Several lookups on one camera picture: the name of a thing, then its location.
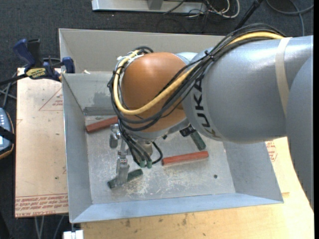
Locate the grey metal bin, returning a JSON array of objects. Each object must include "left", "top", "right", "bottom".
[{"left": 58, "top": 28, "right": 285, "bottom": 224}]

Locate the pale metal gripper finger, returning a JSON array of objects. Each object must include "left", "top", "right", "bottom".
[
  {"left": 123, "top": 158, "right": 131, "bottom": 184},
  {"left": 115, "top": 158, "right": 124, "bottom": 185}
]

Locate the dark green flat block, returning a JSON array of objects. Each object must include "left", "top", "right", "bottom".
[
  {"left": 190, "top": 130, "right": 207, "bottom": 151},
  {"left": 107, "top": 168, "right": 144, "bottom": 190}
]

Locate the brown cardboard board red print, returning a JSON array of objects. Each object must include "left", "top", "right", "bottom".
[{"left": 14, "top": 67, "right": 291, "bottom": 219}]

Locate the red-brown flat block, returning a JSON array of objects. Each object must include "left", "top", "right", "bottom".
[
  {"left": 85, "top": 116, "right": 119, "bottom": 134},
  {"left": 161, "top": 150, "right": 210, "bottom": 167}
]

